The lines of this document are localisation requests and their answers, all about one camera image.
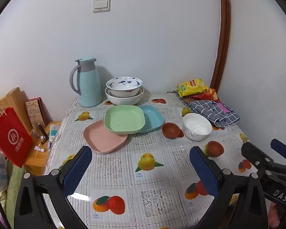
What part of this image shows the red paper bag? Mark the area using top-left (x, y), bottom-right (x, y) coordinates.
top-left (0, 102), bottom-right (34, 168)

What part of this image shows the fruit printed tablecloth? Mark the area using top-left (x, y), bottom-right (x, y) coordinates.
top-left (43, 91), bottom-right (272, 229)

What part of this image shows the blue crane patterned bowl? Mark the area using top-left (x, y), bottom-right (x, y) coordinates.
top-left (106, 77), bottom-right (143, 98)

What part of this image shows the blue square plate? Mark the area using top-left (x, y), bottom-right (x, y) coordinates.
top-left (137, 104), bottom-right (164, 133)

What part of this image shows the large white porcelain bowl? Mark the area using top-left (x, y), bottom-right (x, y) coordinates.
top-left (105, 87), bottom-right (145, 106)

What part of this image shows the red snack bag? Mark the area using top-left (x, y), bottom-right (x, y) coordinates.
top-left (188, 87), bottom-right (220, 102)

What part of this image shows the green square plate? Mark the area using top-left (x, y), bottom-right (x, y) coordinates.
top-left (104, 105), bottom-right (146, 134)

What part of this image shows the wooden side table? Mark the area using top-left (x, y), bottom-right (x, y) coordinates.
top-left (25, 120), bottom-right (62, 177)

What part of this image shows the green blanket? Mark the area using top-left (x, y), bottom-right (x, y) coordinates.
top-left (0, 164), bottom-right (27, 229)

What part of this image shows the small brown bowl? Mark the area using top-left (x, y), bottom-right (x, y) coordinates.
top-left (162, 122), bottom-right (184, 139)
top-left (204, 141), bottom-right (224, 158)

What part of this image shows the pink square plate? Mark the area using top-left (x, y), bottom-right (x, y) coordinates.
top-left (83, 119), bottom-right (128, 154)

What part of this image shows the small black tool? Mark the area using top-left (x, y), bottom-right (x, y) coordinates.
top-left (37, 123), bottom-right (49, 145)

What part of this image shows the white light switch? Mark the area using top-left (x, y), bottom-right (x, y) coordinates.
top-left (92, 0), bottom-right (111, 13)

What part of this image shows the patterned cardboard box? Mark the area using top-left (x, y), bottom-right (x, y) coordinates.
top-left (25, 97), bottom-right (47, 128)

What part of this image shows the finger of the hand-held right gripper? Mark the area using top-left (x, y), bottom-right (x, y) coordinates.
top-left (241, 142), bottom-right (286, 179)
top-left (270, 138), bottom-right (286, 160)

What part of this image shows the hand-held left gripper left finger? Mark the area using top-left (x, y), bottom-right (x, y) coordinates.
top-left (14, 145), bottom-right (93, 229)

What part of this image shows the white teal tube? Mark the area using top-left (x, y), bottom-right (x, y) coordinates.
top-left (49, 123), bottom-right (59, 146)

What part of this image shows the medium white porcelain bowl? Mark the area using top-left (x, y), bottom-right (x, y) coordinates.
top-left (106, 88), bottom-right (144, 99)

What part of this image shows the light blue thermos jug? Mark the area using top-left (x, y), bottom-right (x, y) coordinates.
top-left (70, 56), bottom-right (103, 107)

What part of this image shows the brown wooden door frame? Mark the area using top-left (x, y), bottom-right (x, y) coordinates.
top-left (210, 0), bottom-right (231, 93)

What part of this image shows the grey checkered cloth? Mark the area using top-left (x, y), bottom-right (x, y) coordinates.
top-left (174, 89), bottom-right (241, 127)

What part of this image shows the yellow snack bag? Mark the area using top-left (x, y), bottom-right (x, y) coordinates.
top-left (177, 78), bottom-right (210, 98)

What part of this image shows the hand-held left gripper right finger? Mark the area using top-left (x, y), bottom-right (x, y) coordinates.
top-left (189, 145), bottom-right (270, 229)

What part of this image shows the white bowl grey vine pattern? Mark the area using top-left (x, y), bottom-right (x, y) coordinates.
top-left (182, 113), bottom-right (212, 141)

